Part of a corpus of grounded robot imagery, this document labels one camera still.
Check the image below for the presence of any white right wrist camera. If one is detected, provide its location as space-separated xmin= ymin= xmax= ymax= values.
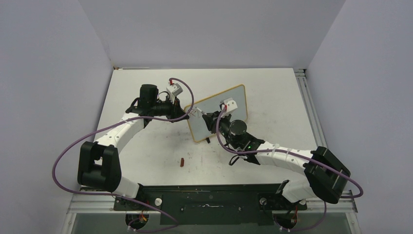
xmin=220 ymin=98 xmax=238 ymax=115

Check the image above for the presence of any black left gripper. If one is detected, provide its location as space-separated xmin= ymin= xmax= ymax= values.
xmin=151 ymin=95 xmax=189 ymax=123

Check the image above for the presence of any yellow framed whiteboard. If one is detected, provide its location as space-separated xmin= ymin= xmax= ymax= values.
xmin=183 ymin=84 xmax=248 ymax=143

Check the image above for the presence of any aluminium right side rail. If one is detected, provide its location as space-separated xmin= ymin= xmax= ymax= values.
xmin=293 ymin=69 xmax=328 ymax=148

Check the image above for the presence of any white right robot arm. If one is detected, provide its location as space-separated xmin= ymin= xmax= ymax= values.
xmin=202 ymin=111 xmax=351 ymax=209

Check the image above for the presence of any aluminium front frame rail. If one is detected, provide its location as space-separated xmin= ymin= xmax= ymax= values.
xmin=68 ymin=195 xmax=358 ymax=214

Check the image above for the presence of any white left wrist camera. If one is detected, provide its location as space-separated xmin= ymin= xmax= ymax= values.
xmin=166 ymin=83 xmax=183 ymax=99

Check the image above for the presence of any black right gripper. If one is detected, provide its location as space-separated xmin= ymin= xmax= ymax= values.
xmin=204 ymin=109 xmax=240 ymax=149

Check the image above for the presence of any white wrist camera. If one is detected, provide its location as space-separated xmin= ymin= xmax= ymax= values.
xmin=166 ymin=83 xmax=183 ymax=99
xmin=220 ymin=98 xmax=238 ymax=115

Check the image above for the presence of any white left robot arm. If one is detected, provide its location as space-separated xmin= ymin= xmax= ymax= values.
xmin=77 ymin=82 xmax=189 ymax=210

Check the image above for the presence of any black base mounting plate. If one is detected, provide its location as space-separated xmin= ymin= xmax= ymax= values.
xmin=113 ymin=184 xmax=307 ymax=225

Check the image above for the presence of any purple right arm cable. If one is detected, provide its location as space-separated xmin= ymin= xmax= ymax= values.
xmin=215 ymin=106 xmax=364 ymax=233

